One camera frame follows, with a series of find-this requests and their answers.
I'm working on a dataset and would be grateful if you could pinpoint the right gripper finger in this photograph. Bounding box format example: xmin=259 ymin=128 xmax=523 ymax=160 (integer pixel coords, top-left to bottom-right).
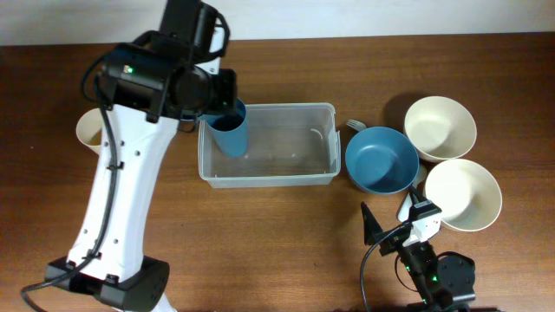
xmin=361 ymin=202 xmax=384 ymax=246
xmin=408 ymin=185 xmax=428 ymax=205

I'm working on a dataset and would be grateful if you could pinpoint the blue cup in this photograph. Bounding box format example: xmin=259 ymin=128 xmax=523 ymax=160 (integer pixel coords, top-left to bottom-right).
xmin=205 ymin=99 xmax=248 ymax=158

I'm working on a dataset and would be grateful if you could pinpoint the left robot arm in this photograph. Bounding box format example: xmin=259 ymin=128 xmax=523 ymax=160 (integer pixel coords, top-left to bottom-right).
xmin=44 ymin=0 xmax=237 ymax=311

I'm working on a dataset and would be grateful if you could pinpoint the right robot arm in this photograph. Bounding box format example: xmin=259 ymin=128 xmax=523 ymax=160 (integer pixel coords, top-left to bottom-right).
xmin=359 ymin=186 xmax=476 ymax=311

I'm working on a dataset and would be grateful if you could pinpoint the clear plastic storage container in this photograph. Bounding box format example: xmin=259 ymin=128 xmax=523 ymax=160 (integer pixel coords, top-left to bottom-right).
xmin=198 ymin=102 xmax=342 ymax=188

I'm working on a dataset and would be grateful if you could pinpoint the white plastic spoon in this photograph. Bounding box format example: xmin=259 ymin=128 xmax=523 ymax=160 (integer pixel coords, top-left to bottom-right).
xmin=397 ymin=165 xmax=428 ymax=222

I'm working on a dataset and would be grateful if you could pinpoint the blue bowl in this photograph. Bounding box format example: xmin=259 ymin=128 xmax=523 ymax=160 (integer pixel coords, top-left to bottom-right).
xmin=344 ymin=127 xmax=420 ymax=195

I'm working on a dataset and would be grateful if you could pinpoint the cream bowl lower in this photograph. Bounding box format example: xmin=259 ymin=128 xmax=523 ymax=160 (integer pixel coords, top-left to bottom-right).
xmin=424 ymin=159 xmax=503 ymax=232

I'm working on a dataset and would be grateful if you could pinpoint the cream bowl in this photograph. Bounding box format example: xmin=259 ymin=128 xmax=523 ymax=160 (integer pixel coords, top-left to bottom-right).
xmin=424 ymin=159 xmax=503 ymax=232
xmin=403 ymin=96 xmax=477 ymax=163

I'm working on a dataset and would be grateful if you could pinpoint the cream bowl upper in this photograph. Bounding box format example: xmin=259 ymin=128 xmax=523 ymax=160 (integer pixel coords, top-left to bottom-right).
xmin=403 ymin=96 xmax=477 ymax=163

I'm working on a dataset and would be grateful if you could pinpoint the grey plastic fork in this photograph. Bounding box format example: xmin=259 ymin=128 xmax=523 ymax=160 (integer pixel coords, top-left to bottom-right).
xmin=346 ymin=120 xmax=367 ymax=132

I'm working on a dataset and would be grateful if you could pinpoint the cream cup left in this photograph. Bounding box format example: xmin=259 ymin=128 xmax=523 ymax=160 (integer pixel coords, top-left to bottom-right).
xmin=75 ymin=108 xmax=103 ymax=154

